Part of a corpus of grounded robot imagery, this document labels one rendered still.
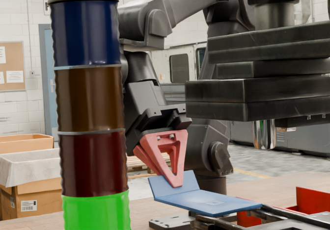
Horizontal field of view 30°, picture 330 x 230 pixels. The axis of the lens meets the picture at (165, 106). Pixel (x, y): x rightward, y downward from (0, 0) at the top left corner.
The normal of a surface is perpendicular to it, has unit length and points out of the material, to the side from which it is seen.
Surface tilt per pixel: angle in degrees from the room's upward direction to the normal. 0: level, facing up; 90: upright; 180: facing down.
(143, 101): 59
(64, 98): 76
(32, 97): 90
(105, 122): 104
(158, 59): 90
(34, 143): 86
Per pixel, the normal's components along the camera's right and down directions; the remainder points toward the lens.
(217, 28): -0.62, -0.40
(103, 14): 0.62, 0.25
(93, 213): 0.04, 0.29
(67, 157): -0.55, 0.32
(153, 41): 0.74, 0.00
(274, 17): -0.20, 0.06
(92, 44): 0.29, 0.28
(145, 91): 0.37, -0.50
